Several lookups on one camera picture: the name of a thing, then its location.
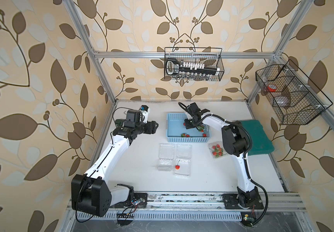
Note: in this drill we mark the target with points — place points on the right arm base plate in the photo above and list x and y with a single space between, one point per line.
240 202

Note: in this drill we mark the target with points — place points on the green plastic tool case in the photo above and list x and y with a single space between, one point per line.
261 143

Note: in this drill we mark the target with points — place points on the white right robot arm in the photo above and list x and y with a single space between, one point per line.
236 142

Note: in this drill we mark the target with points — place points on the clear lidded jar in basket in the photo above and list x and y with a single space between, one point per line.
282 101

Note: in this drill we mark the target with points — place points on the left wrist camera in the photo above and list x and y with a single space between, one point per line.
145 110

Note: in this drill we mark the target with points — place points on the black wire basket on right wall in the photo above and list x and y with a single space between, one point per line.
308 101

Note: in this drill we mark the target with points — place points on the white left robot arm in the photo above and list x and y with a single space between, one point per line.
90 192

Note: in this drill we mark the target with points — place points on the black wire basket on wall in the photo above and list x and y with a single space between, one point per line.
209 56
308 101

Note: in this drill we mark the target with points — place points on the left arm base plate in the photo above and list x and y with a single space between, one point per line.
132 199

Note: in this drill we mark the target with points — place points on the red tape roll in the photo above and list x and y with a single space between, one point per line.
271 88

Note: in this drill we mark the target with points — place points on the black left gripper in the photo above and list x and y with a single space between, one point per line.
150 127

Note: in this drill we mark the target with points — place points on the strawberries in basket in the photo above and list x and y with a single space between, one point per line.
198 131

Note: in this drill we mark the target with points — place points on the packed red strawberries cluster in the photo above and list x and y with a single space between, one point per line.
217 151

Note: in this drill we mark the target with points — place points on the black socket set holder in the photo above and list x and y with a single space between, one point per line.
175 67

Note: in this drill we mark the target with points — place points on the clear clamshell container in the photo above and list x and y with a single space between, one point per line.
221 144
166 157
183 153

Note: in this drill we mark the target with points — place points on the light blue perforated plastic basket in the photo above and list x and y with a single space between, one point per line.
175 128

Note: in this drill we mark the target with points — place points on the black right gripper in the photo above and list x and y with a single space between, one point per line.
187 126

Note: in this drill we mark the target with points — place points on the black wire basket on back wall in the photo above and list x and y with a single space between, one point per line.
209 56

